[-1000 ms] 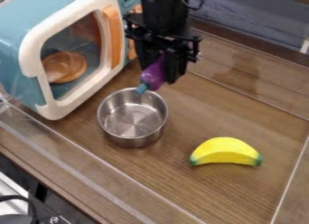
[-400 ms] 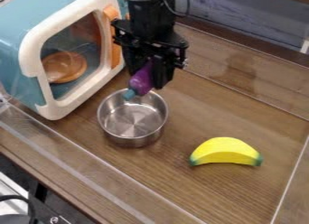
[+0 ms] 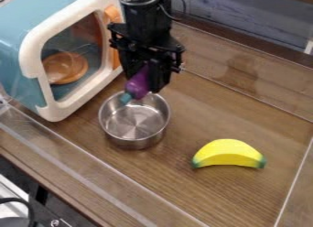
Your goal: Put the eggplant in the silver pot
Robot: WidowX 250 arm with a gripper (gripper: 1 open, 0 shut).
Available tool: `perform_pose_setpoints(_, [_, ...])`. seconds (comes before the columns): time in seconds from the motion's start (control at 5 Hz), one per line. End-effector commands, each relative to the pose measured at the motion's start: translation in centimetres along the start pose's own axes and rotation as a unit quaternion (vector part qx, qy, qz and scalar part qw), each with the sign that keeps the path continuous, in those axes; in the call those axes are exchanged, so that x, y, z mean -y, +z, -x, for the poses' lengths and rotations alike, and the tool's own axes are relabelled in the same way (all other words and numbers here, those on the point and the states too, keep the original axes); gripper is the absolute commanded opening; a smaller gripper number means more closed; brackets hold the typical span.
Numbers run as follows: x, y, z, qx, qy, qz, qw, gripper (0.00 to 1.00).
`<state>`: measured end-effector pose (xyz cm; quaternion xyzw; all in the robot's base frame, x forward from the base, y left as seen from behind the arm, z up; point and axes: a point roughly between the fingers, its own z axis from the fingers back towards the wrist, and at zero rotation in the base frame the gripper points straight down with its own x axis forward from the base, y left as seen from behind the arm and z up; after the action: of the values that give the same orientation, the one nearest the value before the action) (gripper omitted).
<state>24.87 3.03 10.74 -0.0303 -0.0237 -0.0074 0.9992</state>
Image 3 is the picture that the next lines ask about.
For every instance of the silver pot with handle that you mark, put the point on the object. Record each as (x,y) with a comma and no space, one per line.
(134,125)

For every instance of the yellow toy banana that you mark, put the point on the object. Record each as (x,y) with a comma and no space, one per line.
(229,152)

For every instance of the black device bottom left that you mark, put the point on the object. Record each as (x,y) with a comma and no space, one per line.
(35,219)

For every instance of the purple toy eggplant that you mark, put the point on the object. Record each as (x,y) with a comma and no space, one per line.
(137,86)

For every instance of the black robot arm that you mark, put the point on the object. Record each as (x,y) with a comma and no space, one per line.
(148,19)

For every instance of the blue toy microwave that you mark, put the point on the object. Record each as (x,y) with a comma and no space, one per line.
(39,28)

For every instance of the orange plate inside microwave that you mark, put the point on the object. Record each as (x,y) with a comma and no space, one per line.
(65,67)

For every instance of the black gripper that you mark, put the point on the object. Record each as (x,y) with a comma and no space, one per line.
(164,51)

